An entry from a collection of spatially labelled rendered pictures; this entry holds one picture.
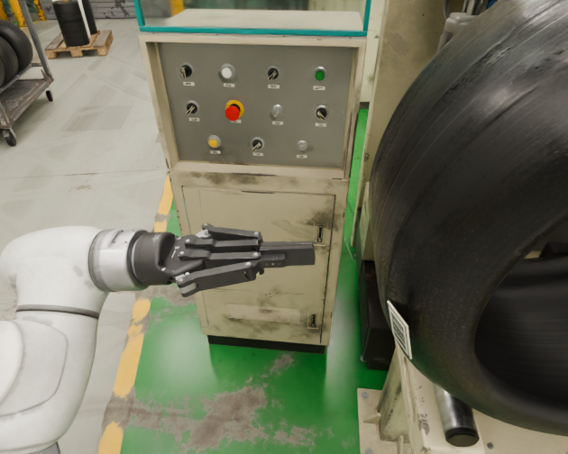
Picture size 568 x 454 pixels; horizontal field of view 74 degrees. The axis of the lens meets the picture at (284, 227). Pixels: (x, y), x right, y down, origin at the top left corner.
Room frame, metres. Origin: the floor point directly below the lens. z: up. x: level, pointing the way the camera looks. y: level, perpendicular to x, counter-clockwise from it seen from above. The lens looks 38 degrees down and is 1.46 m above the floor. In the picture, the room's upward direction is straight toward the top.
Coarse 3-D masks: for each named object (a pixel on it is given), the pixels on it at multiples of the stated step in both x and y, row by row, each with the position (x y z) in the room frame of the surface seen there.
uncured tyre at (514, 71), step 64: (512, 0) 0.45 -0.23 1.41; (448, 64) 0.43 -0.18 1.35; (512, 64) 0.33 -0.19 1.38; (448, 128) 0.32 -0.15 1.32; (512, 128) 0.27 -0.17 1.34; (384, 192) 0.37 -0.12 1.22; (448, 192) 0.28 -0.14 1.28; (512, 192) 0.25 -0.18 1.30; (384, 256) 0.31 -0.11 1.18; (448, 256) 0.25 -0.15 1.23; (512, 256) 0.24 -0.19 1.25; (448, 320) 0.24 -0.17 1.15; (512, 320) 0.43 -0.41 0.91; (448, 384) 0.24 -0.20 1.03; (512, 384) 0.31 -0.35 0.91
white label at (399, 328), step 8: (392, 312) 0.27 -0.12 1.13; (392, 320) 0.28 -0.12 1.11; (400, 320) 0.26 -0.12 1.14; (392, 328) 0.28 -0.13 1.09; (400, 328) 0.26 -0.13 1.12; (400, 336) 0.26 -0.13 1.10; (408, 336) 0.25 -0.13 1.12; (400, 344) 0.26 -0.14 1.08; (408, 344) 0.25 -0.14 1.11; (408, 352) 0.25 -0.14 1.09
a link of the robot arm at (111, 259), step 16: (96, 240) 0.39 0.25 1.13; (112, 240) 0.39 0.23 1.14; (128, 240) 0.39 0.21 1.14; (96, 256) 0.37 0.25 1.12; (112, 256) 0.37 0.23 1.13; (128, 256) 0.37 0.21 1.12; (96, 272) 0.36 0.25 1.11; (112, 272) 0.35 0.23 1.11; (128, 272) 0.35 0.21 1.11; (112, 288) 0.36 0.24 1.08; (128, 288) 0.35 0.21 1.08; (144, 288) 0.37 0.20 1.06
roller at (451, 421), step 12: (444, 396) 0.29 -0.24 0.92; (444, 408) 0.27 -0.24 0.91; (456, 408) 0.27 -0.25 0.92; (468, 408) 0.27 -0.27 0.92; (444, 420) 0.26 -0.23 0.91; (456, 420) 0.25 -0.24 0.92; (468, 420) 0.25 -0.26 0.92; (444, 432) 0.24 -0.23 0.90; (456, 432) 0.24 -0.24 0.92; (468, 432) 0.23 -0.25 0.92; (456, 444) 0.23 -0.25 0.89; (468, 444) 0.23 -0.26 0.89
